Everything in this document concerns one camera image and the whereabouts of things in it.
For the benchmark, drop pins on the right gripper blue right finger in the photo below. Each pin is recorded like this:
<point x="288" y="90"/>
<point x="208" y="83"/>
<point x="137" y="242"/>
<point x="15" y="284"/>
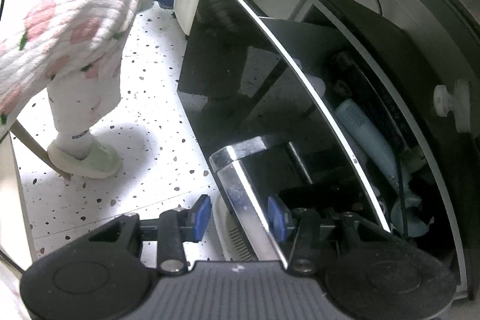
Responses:
<point x="280" y="219"/>

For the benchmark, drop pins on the black glossy front drawer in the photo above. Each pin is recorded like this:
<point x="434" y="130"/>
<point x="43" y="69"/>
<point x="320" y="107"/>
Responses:
<point x="260" y="95"/>

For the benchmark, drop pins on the white round drawer knob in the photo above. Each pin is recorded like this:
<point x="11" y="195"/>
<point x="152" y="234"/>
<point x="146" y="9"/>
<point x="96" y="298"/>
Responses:
<point x="458" y="103"/>

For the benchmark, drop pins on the black upper drawer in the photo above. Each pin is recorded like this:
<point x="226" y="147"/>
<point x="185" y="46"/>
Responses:
<point x="390" y="52"/>

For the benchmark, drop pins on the light green slipper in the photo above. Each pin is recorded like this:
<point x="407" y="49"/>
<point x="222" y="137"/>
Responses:
<point x="102" y="162"/>

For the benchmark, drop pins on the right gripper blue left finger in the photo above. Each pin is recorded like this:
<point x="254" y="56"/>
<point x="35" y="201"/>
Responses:
<point x="198" y="218"/>

